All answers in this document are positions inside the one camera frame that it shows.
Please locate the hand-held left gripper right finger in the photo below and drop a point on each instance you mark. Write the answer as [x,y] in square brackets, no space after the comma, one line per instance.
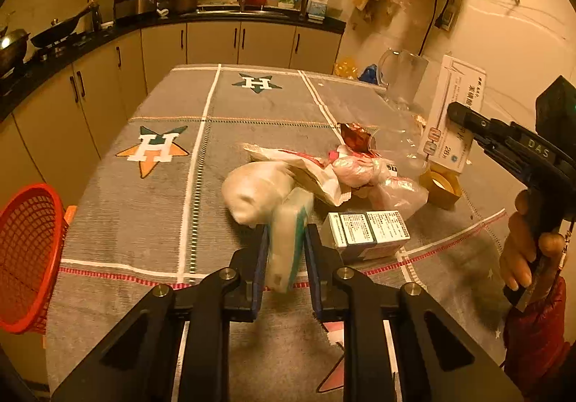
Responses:
[312,269]

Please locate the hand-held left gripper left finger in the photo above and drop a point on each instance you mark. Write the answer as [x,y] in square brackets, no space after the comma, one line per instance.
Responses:
[262,267]

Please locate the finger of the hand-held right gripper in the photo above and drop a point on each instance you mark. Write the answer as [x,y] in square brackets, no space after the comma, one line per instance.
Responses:
[468,116]

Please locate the white green tissue pack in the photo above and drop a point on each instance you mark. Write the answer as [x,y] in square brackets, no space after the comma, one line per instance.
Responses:
[288,240]

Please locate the white medicine box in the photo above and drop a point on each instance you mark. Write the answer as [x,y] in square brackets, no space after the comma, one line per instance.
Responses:
[369,228]

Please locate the clear plastic bowl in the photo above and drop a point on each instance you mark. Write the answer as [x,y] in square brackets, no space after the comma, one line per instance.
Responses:
[398,145]

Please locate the white wrapper with red print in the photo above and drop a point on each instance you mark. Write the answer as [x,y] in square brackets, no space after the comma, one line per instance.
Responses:
[315,177]

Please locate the clear plastic bag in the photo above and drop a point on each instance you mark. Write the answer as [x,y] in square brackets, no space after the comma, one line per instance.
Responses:
[398,197]

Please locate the red white snack packet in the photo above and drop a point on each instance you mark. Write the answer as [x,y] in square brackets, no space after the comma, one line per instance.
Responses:
[360,168]

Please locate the brown snack packet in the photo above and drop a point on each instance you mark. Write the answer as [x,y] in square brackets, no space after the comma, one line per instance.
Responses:
[355,138]

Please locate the red plastic basket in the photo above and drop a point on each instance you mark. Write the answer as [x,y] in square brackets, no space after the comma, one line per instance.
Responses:
[27,258]

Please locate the person's right forearm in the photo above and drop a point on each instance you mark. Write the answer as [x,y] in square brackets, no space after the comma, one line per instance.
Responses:
[535,339]

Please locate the person's right hand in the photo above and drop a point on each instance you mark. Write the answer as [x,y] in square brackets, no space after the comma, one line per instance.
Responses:
[517,249]

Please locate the tall white paper carton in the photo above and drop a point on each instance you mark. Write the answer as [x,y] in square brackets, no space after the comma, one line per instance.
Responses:
[456,82]

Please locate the clear glass pitcher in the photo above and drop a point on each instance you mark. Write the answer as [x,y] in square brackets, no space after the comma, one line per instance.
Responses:
[405,78]

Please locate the brown tape roll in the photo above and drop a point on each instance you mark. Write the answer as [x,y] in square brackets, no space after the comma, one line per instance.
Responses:
[450,199]

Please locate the blue plastic bag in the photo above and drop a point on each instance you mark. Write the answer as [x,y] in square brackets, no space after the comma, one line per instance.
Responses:
[369,74]

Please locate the grey star print tablecloth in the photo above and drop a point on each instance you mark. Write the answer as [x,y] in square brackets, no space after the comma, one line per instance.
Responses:
[157,213]

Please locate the yellow plastic bag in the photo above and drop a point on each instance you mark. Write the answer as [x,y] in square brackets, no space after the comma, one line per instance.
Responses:
[345,68]

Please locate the white blue bottle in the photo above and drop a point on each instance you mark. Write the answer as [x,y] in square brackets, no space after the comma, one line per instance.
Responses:
[317,9]

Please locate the beige lower kitchen cabinets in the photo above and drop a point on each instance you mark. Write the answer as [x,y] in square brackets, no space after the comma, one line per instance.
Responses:
[157,51]

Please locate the red basin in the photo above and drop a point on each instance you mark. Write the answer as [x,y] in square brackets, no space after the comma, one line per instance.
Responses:
[256,0]

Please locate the black kitchen countertop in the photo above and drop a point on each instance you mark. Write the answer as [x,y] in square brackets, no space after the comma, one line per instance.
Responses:
[135,23]

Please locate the silver rice cooker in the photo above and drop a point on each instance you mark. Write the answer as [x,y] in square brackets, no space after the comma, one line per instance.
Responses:
[135,5]

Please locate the black wok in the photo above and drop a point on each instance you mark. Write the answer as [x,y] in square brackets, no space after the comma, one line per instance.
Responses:
[54,35]

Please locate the dark lidded cooking pot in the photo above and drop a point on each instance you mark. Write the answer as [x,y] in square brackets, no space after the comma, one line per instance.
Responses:
[11,48]

